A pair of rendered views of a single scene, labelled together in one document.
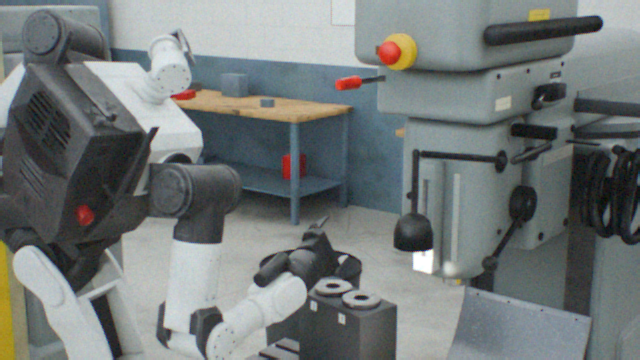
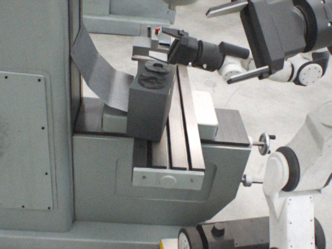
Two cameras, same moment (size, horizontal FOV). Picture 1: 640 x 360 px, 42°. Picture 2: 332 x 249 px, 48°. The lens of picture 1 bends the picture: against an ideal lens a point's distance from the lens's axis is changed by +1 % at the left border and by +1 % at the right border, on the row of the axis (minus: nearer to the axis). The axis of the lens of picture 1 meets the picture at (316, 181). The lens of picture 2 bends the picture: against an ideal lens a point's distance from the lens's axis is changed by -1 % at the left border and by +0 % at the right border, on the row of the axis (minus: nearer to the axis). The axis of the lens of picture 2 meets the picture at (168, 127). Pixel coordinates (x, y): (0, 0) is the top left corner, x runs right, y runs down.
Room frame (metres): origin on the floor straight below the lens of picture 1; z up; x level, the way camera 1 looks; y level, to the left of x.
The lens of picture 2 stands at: (2.56, 0.75, 1.73)
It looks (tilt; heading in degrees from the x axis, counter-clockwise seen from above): 35 degrees down; 224
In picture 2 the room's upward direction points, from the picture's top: 9 degrees clockwise
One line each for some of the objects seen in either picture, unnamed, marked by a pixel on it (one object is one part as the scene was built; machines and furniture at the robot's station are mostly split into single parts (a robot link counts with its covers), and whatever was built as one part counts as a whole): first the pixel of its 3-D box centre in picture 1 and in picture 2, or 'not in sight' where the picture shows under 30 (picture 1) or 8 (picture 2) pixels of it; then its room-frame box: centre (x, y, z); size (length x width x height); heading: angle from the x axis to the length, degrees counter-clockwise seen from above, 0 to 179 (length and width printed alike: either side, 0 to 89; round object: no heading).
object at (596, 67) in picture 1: (563, 74); not in sight; (1.97, -0.59, 1.66); 0.80 x 0.23 x 0.20; 142
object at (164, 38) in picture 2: not in sight; (165, 35); (1.43, -0.47, 1.08); 0.06 x 0.05 x 0.06; 50
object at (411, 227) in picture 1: (413, 229); not in sight; (1.42, -0.18, 1.44); 0.07 x 0.07 x 0.06
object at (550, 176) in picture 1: (502, 174); not in sight; (1.73, -0.40, 1.47); 0.24 x 0.19 x 0.26; 52
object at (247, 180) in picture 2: not in sight; (263, 181); (1.24, 0.16, 0.54); 0.22 x 0.06 x 0.06; 142
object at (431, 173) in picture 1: (429, 216); not in sight; (1.49, -0.21, 1.45); 0.04 x 0.04 x 0.21; 52
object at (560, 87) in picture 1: (544, 96); not in sight; (1.54, -0.43, 1.66); 0.12 x 0.04 x 0.04; 142
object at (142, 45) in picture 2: not in sight; (169, 47); (1.41, -0.45, 1.02); 0.35 x 0.15 x 0.11; 140
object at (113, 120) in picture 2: not in sight; (160, 107); (1.57, -0.28, 0.82); 0.50 x 0.35 x 0.12; 142
